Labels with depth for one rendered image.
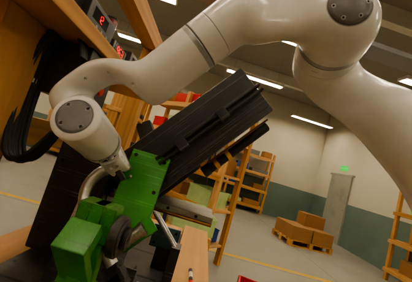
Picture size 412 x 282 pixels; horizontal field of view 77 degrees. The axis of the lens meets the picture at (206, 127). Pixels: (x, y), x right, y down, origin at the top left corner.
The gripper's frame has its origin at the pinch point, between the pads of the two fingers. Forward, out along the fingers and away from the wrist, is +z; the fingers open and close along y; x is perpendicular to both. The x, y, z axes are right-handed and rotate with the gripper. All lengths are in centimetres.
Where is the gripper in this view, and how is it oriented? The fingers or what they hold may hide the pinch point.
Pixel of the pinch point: (118, 162)
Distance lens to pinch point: 76.8
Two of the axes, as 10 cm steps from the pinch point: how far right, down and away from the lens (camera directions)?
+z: -0.8, 3.7, 9.2
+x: -8.8, 4.1, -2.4
